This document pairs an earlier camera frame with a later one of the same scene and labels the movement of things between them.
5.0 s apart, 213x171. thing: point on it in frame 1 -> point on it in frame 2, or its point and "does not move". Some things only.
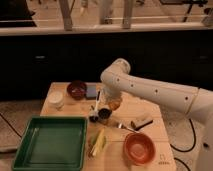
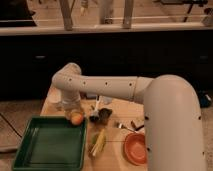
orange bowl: [139, 149] does not move
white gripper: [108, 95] -> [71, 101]
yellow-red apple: [114, 104] -> [76, 118]
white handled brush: [95, 113] does not move
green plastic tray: [52, 143] does not move
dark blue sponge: [91, 90] does not move
